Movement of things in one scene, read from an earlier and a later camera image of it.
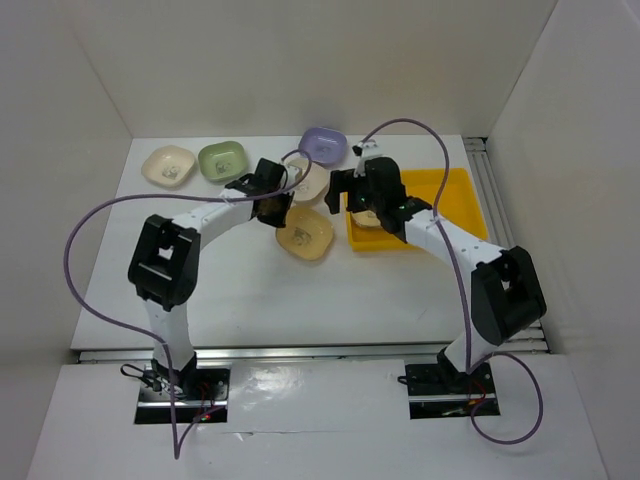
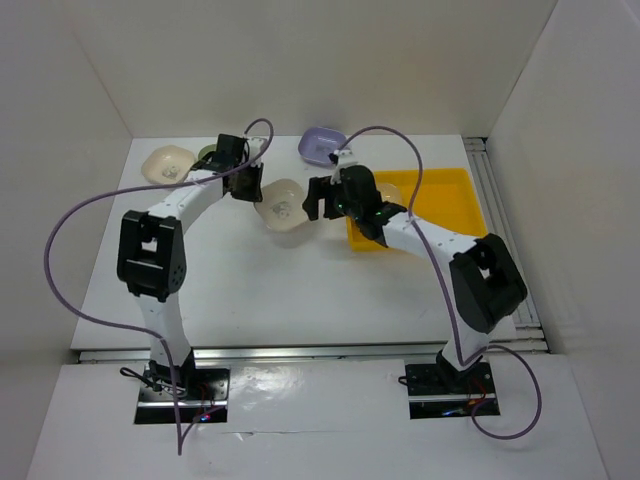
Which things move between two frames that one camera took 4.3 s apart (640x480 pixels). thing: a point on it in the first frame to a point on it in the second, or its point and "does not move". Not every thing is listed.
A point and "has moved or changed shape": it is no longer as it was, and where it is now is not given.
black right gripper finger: [340, 180] to [318, 188]
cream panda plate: [168, 166] does not move
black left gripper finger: [278, 206] to [249, 183]
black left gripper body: [263, 217] to [243, 162]
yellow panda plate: [306, 235] has moved or changed shape
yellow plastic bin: [457, 207] does not move
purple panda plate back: [325, 147] does not move
